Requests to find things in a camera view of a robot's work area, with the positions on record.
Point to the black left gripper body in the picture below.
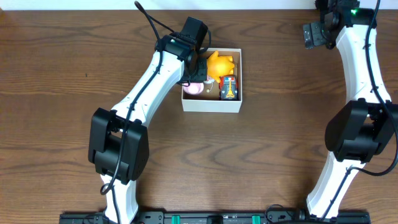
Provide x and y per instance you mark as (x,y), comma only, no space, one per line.
(200,70)

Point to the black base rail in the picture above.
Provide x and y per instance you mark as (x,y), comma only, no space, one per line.
(272,216)

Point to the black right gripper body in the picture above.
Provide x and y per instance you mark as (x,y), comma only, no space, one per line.
(318,30)

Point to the orange duck toy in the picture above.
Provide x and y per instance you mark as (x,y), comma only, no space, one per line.
(219,66)

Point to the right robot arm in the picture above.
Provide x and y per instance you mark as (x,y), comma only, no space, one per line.
(368,120)

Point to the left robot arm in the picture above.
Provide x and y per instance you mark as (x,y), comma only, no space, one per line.
(119,145)

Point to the white cardboard box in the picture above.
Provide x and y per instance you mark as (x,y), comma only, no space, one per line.
(210,102)

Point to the red toy fire truck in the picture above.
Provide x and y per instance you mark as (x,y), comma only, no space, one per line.
(228,88)

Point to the pink pig toy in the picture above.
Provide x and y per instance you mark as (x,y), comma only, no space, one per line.
(193,88)

